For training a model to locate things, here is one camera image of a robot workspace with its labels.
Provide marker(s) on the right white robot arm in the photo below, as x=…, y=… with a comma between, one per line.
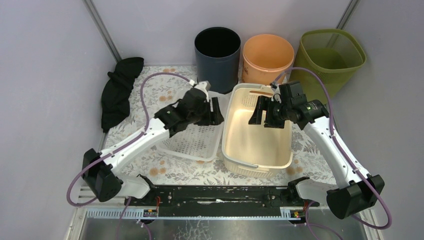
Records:
x=355, y=189

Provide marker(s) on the green mesh waste bin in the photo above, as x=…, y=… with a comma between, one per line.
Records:
x=334, y=55

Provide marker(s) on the black cloth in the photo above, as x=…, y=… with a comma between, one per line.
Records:
x=116, y=93

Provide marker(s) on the dark blue round bin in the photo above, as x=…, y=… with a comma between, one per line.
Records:
x=217, y=58

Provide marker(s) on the cream perforated large basket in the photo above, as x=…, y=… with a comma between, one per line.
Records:
x=253, y=150

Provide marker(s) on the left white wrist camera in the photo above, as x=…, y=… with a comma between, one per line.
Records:
x=204, y=86

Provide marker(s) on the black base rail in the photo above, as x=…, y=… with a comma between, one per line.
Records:
x=223, y=202

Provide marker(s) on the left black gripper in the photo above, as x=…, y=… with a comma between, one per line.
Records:
x=208, y=110

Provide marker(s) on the white slotted basket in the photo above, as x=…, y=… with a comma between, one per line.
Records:
x=194, y=142

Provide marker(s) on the orange round bin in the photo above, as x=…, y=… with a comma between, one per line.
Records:
x=265, y=56

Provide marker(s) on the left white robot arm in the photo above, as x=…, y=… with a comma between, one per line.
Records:
x=100, y=170

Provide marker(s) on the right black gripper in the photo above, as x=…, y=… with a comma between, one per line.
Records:
x=261, y=105

